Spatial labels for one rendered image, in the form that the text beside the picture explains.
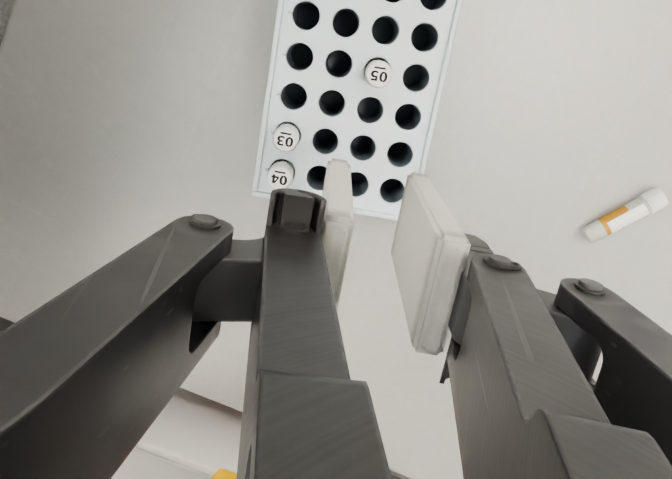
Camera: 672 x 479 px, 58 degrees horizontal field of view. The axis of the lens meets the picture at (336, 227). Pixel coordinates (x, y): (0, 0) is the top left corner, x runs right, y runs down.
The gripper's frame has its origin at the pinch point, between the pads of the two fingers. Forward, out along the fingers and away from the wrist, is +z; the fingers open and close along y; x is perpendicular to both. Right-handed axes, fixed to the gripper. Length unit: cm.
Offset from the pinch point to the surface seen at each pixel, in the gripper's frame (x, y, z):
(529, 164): 0.5, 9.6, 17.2
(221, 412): -20.3, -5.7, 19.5
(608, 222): -1.8, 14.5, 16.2
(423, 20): 6.7, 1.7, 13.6
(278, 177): -1.6, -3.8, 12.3
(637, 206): -0.6, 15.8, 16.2
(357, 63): 4.3, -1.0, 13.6
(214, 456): -20.4, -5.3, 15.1
